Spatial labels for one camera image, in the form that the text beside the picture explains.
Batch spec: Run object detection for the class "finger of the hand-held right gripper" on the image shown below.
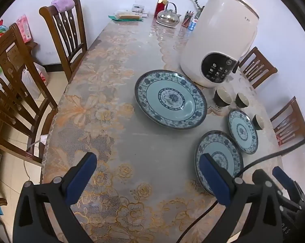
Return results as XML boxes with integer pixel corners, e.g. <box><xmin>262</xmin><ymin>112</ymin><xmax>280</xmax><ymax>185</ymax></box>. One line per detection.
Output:
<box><xmin>252</xmin><ymin>168</ymin><xmax>301</xmax><ymax>212</ymax></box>
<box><xmin>272</xmin><ymin>166</ymin><xmax>305</xmax><ymax>208</ymax></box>

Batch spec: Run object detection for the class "wooden side cabinet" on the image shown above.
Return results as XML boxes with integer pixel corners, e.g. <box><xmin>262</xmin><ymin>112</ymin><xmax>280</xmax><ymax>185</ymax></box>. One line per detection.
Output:
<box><xmin>23</xmin><ymin>41</ymin><xmax>39</xmax><ymax>64</ymax></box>

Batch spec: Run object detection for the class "cream soy milk maker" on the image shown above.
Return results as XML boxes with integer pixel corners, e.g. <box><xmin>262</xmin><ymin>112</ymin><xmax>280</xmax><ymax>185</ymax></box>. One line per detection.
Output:
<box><xmin>180</xmin><ymin>0</ymin><xmax>259</xmax><ymax>89</ymax></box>

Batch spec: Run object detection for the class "green mat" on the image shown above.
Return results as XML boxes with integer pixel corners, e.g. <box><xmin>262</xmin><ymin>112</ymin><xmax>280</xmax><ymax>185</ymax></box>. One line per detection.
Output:
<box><xmin>108</xmin><ymin>15</ymin><xmax>143</xmax><ymax>22</ymax></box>

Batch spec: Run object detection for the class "white plastic bag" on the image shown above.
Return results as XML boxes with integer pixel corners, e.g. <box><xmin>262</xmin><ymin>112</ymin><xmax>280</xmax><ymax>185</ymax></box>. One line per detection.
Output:
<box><xmin>22</xmin><ymin>62</ymin><xmax>49</xmax><ymax>100</ymax></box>

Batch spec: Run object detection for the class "steel kettle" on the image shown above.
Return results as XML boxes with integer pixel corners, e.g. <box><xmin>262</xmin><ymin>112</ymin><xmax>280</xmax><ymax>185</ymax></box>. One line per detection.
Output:
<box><xmin>156</xmin><ymin>2</ymin><xmax>181</xmax><ymax>27</ymax></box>

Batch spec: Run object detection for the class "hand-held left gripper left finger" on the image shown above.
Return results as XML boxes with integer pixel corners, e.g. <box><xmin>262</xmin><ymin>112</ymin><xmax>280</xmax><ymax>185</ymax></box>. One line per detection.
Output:
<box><xmin>13</xmin><ymin>152</ymin><xmax>98</xmax><ymax>243</ymax></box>

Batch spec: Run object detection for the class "pencil holder with pencils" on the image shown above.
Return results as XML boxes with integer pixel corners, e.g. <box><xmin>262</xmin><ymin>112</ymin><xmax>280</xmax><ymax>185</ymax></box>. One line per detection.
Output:
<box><xmin>181</xmin><ymin>10</ymin><xmax>195</xmax><ymax>28</ymax></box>

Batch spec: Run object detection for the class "wooden chair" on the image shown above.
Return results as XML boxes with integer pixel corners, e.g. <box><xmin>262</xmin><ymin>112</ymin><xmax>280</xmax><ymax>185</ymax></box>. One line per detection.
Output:
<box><xmin>39</xmin><ymin>0</ymin><xmax>88</xmax><ymax>81</ymax></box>
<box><xmin>237</xmin><ymin>47</ymin><xmax>278</xmax><ymax>90</ymax></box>
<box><xmin>0</xmin><ymin>23</ymin><xmax>59</xmax><ymax>167</ymax></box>
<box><xmin>270</xmin><ymin>96</ymin><xmax>305</xmax><ymax>147</ymax></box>

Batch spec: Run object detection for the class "red bottle with gold cap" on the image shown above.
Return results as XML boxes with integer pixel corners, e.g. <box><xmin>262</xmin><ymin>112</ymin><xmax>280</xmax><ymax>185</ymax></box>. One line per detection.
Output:
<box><xmin>154</xmin><ymin>0</ymin><xmax>170</xmax><ymax>18</ymax></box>

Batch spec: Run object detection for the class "dark ceramic bowl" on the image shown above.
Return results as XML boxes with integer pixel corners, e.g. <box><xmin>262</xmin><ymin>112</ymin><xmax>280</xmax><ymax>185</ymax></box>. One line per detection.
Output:
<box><xmin>235</xmin><ymin>92</ymin><xmax>250</xmax><ymax>108</ymax></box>
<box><xmin>252</xmin><ymin>114</ymin><xmax>266</xmax><ymax>130</ymax></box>
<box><xmin>214</xmin><ymin>88</ymin><xmax>232</xmax><ymax>107</ymax></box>

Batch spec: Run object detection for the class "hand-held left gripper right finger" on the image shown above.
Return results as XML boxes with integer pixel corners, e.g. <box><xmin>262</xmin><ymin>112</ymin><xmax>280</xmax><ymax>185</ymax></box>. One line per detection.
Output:
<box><xmin>199</xmin><ymin>153</ymin><xmax>286</xmax><ymax>243</ymax></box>

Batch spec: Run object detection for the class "black cable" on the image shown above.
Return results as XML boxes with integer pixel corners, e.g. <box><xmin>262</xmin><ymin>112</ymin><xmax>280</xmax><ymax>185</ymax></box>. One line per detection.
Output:
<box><xmin>176</xmin><ymin>132</ymin><xmax>305</xmax><ymax>243</ymax></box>

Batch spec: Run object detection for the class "purple cloth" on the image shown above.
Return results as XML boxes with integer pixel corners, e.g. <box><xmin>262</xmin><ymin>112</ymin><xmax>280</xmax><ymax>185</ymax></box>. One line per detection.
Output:
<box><xmin>51</xmin><ymin>0</ymin><xmax>75</xmax><ymax>13</ymax></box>

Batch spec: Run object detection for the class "blue and white box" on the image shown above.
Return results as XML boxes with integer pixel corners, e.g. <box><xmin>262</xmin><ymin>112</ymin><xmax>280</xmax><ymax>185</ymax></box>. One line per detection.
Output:
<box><xmin>188</xmin><ymin>15</ymin><xmax>199</xmax><ymax>31</ymax></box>

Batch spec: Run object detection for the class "brown flat packet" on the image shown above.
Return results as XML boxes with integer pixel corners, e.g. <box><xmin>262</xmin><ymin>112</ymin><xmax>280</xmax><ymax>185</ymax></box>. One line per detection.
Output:
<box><xmin>114</xmin><ymin>10</ymin><xmax>143</xmax><ymax>20</ymax></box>

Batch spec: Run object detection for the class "small blue floral plate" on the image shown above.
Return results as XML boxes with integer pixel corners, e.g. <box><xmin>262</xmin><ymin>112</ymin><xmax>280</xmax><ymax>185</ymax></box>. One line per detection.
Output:
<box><xmin>195</xmin><ymin>130</ymin><xmax>244</xmax><ymax>198</ymax></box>
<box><xmin>228</xmin><ymin>109</ymin><xmax>259</xmax><ymax>155</ymax></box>

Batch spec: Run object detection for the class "pink packet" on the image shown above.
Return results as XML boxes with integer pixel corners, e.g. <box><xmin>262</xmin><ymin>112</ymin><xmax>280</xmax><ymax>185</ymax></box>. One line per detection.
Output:
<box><xmin>16</xmin><ymin>14</ymin><xmax>32</xmax><ymax>43</ymax></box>

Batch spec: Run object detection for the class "shelf of assorted boxes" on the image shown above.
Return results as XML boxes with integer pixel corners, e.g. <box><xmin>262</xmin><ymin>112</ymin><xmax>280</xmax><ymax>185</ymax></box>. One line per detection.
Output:
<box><xmin>0</xmin><ymin>43</ymin><xmax>25</xmax><ymax>75</ymax></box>

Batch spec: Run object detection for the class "large blue floral plate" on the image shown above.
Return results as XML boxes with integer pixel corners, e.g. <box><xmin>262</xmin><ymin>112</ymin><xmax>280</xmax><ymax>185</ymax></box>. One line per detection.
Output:
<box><xmin>135</xmin><ymin>70</ymin><xmax>208</xmax><ymax>130</ymax></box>

